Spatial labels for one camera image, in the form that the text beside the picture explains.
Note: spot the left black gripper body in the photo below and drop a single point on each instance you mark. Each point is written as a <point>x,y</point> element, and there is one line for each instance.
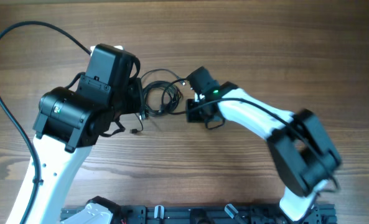
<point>132,101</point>

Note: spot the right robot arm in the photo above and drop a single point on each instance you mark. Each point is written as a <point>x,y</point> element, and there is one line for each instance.
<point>302,151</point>

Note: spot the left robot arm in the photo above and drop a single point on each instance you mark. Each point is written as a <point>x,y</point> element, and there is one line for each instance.
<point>69,124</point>

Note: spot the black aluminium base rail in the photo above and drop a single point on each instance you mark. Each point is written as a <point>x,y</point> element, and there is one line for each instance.
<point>255,213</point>

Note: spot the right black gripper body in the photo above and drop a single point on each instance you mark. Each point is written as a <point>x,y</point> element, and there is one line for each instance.
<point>194,111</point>

